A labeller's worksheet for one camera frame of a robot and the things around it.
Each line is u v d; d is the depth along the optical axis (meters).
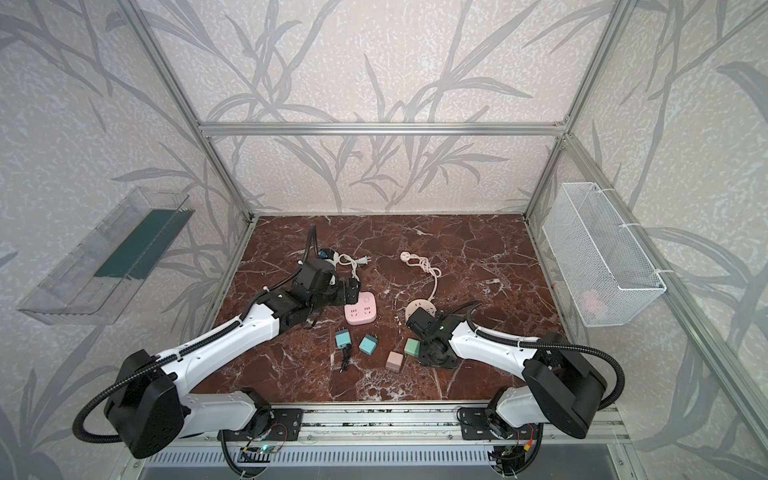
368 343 0.85
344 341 0.86
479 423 0.74
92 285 0.64
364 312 0.91
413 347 0.85
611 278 0.60
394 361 0.83
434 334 0.64
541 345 0.46
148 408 0.39
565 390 0.42
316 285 0.63
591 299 0.74
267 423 0.68
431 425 0.75
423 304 0.93
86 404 0.38
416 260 1.05
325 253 0.74
